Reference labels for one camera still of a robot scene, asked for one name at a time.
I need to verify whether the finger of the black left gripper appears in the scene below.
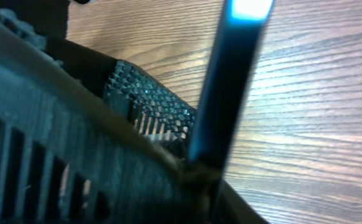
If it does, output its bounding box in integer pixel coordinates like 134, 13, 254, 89
45, 37, 197, 156

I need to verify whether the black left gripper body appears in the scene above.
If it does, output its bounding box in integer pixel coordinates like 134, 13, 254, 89
0, 0, 86, 50

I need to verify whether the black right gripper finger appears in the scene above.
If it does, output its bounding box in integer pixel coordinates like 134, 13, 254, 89
0, 9, 262, 223

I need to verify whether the blue Galaxy smartphone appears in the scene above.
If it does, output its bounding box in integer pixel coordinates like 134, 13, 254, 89
187, 0, 274, 170

